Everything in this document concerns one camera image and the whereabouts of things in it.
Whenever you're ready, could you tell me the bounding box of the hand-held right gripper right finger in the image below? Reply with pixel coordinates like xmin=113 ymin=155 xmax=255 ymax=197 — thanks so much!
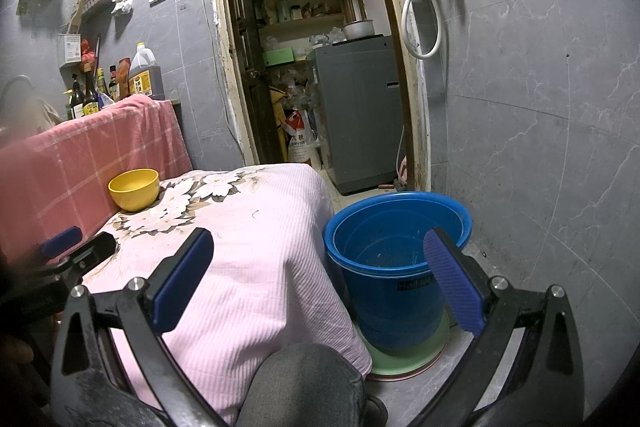
xmin=415 ymin=227 xmax=586 ymax=427

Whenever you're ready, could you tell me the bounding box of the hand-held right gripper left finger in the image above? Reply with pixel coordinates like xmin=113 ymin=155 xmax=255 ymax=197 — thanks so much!
xmin=50 ymin=227 xmax=236 ymax=427

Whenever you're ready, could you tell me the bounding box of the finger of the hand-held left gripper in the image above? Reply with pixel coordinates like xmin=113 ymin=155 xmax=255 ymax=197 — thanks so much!
xmin=41 ymin=226 xmax=83 ymax=258
xmin=47 ymin=231 xmax=118 ymax=280

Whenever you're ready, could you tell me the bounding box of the blue plastic bucket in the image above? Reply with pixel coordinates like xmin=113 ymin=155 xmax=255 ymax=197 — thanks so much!
xmin=323 ymin=192 xmax=473 ymax=350

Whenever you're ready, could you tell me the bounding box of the person's left hand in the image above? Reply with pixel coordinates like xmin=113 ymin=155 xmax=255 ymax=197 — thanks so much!
xmin=0 ymin=334 xmax=33 ymax=380

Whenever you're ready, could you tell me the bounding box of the yellow bowl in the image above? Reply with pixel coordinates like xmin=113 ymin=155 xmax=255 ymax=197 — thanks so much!
xmin=108 ymin=168 xmax=161 ymax=212

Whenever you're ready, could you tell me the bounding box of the pink floral blanket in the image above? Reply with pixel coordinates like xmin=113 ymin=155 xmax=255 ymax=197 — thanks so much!
xmin=80 ymin=163 xmax=373 ymax=425

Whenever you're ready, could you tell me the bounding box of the pink checked blanket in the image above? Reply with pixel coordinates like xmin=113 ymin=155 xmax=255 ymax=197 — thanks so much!
xmin=0 ymin=94 xmax=193 ymax=268

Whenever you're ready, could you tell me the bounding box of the green plastic basin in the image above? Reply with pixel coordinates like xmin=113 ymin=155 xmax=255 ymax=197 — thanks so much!
xmin=352 ymin=307 xmax=451 ymax=375

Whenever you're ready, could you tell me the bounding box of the short dark glass bottle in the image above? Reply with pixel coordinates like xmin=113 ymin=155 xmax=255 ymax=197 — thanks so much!
xmin=69 ymin=74 xmax=86 ymax=120

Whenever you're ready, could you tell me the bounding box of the dark shoe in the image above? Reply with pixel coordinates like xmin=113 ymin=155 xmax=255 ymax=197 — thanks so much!
xmin=360 ymin=394 xmax=390 ymax=427

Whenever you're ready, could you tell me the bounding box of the person's grey trouser leg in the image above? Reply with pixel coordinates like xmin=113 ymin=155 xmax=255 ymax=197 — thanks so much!
xmin=235 ymin=342 xmax=368 ymax=427

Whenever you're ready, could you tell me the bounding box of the orange pouch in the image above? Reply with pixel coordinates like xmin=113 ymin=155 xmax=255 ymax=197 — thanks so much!
xmin=117 ymin=57 xmax=133 ymax=100

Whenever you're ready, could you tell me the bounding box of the white sack red print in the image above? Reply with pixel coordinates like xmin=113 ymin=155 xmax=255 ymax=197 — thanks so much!
xmin=286 ymin=109 xmax=323 ymax=168

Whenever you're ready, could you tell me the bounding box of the large cooking oil jug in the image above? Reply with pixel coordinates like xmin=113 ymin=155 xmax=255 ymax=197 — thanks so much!
xmin=128 ymin=43 xmax=166 ymax=101

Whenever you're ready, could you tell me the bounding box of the dark wooden door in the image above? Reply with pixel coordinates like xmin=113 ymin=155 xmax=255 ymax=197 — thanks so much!
xmin=226 ymin=0 xmax=281 ymax=165

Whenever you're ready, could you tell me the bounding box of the green box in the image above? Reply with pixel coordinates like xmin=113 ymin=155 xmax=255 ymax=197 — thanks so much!
xmin=262 ymin=48 xmax=296 ymax=66

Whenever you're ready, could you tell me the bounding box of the small metal pot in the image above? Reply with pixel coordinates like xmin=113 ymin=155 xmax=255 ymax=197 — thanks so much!
xmin=342 ymin=19 xmax=376 ymax=40

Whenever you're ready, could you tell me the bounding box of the white wall cable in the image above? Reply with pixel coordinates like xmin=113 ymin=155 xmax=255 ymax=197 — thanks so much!
xmin=200 ymin=0 xmax=242 ymax=152

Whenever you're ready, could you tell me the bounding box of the white hose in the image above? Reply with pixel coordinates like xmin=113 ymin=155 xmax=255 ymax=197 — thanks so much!
xmin=398 ymin=0 xmax=443 ymax=60

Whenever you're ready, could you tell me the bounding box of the wooden door frame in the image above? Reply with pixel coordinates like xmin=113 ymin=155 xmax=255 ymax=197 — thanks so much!
xmin=206 ymin=0 xmax=433 ymax=192

